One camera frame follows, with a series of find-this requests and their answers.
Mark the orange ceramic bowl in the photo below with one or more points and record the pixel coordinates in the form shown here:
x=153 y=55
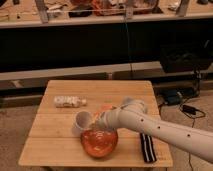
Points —
x=99 y=144

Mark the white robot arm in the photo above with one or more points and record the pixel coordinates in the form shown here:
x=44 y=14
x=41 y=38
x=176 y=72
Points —
x=132 y=115

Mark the wooden table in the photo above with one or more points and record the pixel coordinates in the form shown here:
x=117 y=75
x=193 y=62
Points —
x=51 y=142

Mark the white ceramic cup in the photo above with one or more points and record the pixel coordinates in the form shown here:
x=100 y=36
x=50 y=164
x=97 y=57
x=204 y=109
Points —
x=81 y=122

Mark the black power adapter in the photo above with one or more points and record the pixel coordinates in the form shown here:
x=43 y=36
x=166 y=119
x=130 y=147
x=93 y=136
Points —
x=189 y=109

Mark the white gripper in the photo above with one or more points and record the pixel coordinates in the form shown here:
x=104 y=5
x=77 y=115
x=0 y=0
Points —
x=94 y=124

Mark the long workbench shelf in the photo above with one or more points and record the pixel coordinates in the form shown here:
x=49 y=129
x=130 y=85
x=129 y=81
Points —
x=39 y=13

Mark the orange toy carrot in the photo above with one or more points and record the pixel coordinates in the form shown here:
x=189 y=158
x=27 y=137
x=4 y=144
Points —
x=104 y=108

